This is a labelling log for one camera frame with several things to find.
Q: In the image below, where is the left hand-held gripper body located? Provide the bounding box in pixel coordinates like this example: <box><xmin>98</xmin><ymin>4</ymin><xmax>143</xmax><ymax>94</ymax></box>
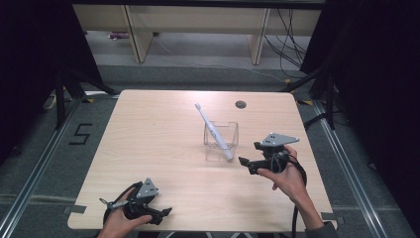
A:
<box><xmin>123</xmin><ymin>178</ymin><xmax>159</xmax><ymax>221</ymax></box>

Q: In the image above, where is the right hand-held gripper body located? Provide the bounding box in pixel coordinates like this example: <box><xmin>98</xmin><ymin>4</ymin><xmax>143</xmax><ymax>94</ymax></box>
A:
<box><xmin>260</xmin><ymin>132</ymin><xmax>301</xmax><ymax>175</ymax></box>

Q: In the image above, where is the clear plastic square cup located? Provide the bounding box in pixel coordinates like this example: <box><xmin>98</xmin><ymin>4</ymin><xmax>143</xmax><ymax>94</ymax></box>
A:
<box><xmin>203</xmin><ymin>121</ymin><xmax>240</xmax><ymax>163</ymax></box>

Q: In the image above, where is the white electric toothbrush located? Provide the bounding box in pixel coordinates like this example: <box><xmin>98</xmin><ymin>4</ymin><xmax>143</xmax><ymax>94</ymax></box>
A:
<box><xmin>194</xmin><ymin>102</ymin><xmax>235</xmax><ymax>162</ymax></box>

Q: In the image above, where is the person's right hand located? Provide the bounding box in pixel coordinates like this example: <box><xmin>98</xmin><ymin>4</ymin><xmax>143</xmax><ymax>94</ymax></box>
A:
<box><xmin>257</xmin><ymin>145</ymin><xmax>310</xmax><ymax>203</ymax></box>

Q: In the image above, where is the person's left hand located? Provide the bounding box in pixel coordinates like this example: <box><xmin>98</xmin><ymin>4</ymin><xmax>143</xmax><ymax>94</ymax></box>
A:
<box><xmin>97</xmin><ymin>189</ymin><xmax>154</xmax><ymax>238</ymax></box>

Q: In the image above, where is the black metal stand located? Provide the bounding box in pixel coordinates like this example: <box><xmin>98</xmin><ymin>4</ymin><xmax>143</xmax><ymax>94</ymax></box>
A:
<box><xmin>53</xmin><ymin>63</ymin><xmax>117</xmax><ymax>131</ymax></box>
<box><xmin>280</xmin><ymin>63</ymin><xmax>337</xmax><ymax>131</ymax></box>

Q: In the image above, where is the black curtain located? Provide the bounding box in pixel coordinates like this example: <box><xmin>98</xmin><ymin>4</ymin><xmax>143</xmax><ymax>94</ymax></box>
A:
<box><xmin>299</xmin><ymin>0</ymin><xmax>420</xmax><ymax>229</ymax></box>
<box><xmin>0</xmin><ymin>0</ymin><xmax>104</xmax><ymax>167</ymax></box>

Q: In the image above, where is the small pink object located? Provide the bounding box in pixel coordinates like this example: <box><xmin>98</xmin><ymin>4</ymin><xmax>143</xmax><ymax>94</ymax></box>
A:
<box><xmin>108</xmin><ymin>31</ymin><xmax>130</xmax><ymax>42</ymax></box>

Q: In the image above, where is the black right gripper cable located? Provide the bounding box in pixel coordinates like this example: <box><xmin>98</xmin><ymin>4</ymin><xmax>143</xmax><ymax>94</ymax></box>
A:
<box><xmin>270</xmin><ymin>152</ymin><xmax>309</xmax><ymax>238</ymax></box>

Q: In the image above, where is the metal floor rail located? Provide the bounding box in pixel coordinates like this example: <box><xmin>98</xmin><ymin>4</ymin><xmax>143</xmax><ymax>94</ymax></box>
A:
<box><xmin>0</xmin><ymin>97</ymin><xmax>84</xmax><ymax>238</ymax></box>
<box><xmin>312</xmin><ymin>98</ymin><xmax>391</xmax><ymax>238</ymax></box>

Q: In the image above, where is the bundle of black floor cables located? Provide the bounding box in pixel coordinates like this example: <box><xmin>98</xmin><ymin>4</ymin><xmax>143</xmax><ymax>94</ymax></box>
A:
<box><xmin>262</xmin><ymin>8</ymin><xmax>309</xmax><ymax>79</ymax></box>

